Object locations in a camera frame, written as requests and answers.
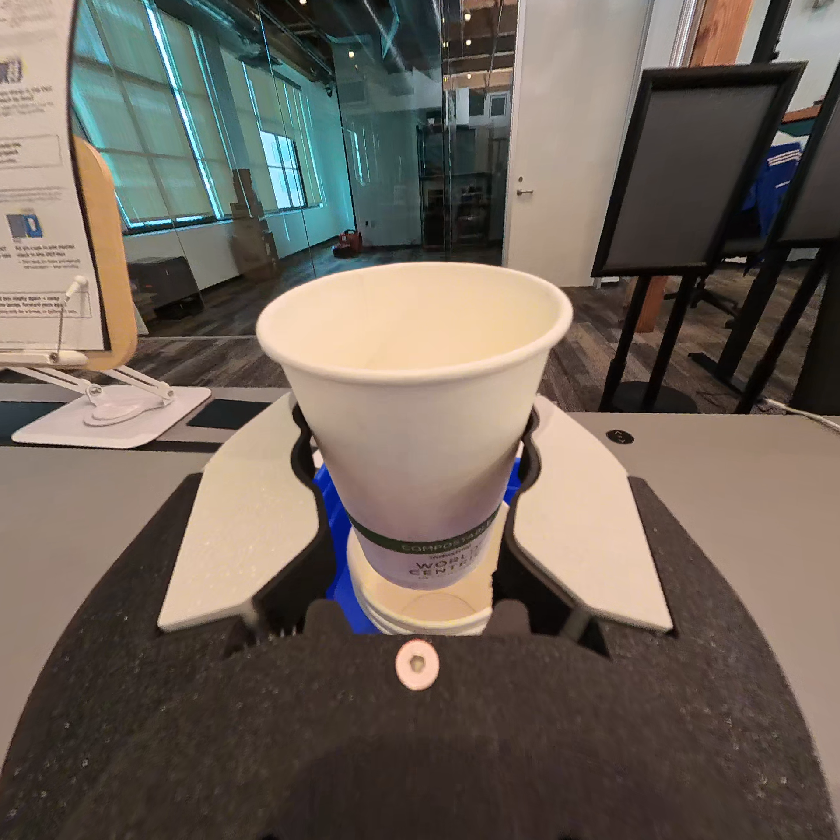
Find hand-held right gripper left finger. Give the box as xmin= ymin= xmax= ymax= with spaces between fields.
xmin=157 ymin=392 xmax=336 ymax=634

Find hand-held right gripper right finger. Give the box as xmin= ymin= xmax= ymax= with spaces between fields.
xmin=505 ymin=394 xmax=675 ymax=636

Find blue plastic bin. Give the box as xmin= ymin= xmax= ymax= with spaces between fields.
xmin=311 ymin=456 xmax=526 ymax=634

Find black monitor floor stand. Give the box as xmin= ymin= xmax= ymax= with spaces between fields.
xmin=598 ymin=246 xmax=829 ymax=414

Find dark low cabinet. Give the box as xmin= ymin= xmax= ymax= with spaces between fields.
xmin=128 ymin=256 xmax=204 ymax=321

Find stacked cardboard boxes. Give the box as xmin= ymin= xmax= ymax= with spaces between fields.
xmin=230 ymin=169 xmax=280 ymax=283

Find dark shelving unit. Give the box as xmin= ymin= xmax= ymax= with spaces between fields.
xmin=416 ymin=121 xmax=494 ymax=250

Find black easel signboard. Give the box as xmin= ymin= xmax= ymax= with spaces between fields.
xmin=591 ymin=62 xmax=809 ymax=278

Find white printed instruction sheet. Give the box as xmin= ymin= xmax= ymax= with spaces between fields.
xmin=0 ymin=0 xmax=109 ymax=352

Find blue jacket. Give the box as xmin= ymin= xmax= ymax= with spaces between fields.
xmin=742 ymin=141 xmax=805 ymax=238

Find white door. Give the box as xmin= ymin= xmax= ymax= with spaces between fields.
xmin=502 ymin=0 xmax=657 ymax=287

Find wooden table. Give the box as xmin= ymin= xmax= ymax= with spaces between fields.
xmin=781 ymin=98 xmax=829 ymax=143

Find black desk cable flap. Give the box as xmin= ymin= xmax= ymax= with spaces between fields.
xmin=0 ymin=400 xmax=67 ymax=447
xmin=187 ymin=399 xmax=274 ymax=428

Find white cable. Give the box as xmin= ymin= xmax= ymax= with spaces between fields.
xmin=764 ymin=397 xmax=840 ymax=434

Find thin wire tether white pin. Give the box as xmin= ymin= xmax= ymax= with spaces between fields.
xmin=49 ymin=276 xmax=89 ymax=366

